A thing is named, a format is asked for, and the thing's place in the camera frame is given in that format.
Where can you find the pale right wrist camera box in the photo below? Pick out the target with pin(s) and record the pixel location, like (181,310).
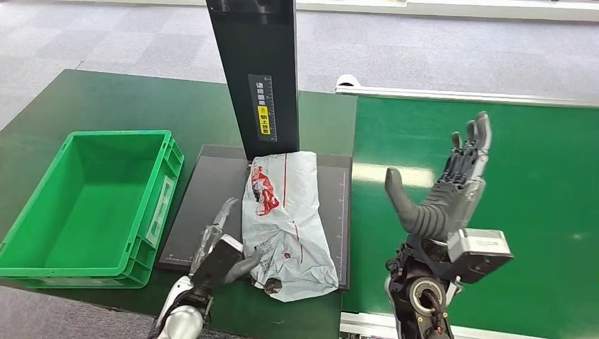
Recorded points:
(479,248)

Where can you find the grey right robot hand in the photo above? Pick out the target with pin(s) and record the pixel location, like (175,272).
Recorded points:
(447,206)

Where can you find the flat scale platform with ruler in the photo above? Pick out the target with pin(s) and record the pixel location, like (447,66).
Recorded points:
(210,187)

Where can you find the green plastic crate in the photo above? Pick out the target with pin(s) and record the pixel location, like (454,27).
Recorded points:
(89,206)

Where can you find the black yellow column label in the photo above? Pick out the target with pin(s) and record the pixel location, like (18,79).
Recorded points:
(263,107)

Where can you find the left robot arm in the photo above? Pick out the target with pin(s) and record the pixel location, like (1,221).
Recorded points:
(182,320)

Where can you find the pale window sill ledge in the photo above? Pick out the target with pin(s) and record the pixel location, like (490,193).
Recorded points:
(444,9)

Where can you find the aluminium conveyor side rail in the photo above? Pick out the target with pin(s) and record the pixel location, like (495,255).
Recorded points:
(365,325)
(468,96)

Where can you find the green conveyor belt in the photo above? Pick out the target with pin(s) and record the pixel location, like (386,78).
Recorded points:
(538,187)

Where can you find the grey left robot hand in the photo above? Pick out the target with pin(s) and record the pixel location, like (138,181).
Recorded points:
(213,234)

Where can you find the black machine column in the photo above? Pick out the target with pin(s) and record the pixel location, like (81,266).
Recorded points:
(257,47)

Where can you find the white plastic mailer package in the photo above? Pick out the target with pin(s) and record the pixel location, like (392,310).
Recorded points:
(285,220)

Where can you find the white conveyor end cap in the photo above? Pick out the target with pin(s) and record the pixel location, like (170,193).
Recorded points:
(348,80)

